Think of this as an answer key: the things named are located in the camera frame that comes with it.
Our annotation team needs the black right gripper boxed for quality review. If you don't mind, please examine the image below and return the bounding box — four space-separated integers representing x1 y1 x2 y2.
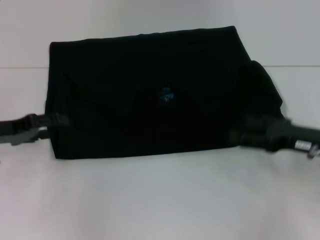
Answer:
228 116 320 154

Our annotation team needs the right arm cable with plug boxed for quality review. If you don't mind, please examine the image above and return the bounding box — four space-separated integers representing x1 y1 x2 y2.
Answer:
306 143 320 161

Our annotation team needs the black shirt with FREE print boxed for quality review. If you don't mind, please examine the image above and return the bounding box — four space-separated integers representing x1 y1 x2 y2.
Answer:
44 24 286 161

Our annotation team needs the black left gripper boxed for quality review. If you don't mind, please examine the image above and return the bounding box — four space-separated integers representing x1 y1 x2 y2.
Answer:
0 112 70 148

